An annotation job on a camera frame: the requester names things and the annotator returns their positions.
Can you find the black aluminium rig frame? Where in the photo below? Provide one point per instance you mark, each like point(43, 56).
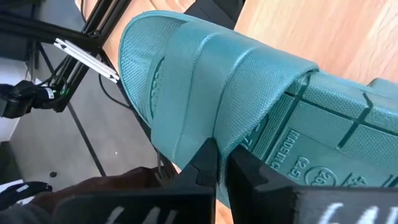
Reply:
point(102, 18)

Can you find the person's shoe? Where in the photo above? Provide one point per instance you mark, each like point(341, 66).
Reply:
point(21, 191)

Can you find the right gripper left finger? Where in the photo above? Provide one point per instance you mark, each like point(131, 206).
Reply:
point(140, 205)

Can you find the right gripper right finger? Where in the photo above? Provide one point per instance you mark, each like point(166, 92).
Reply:
point(295, 205)

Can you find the green slide sandal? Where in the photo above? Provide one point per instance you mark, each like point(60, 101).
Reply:
point(202, 77)

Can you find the silver aluminium bracket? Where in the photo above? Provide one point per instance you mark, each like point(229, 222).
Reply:
point(87, 60)

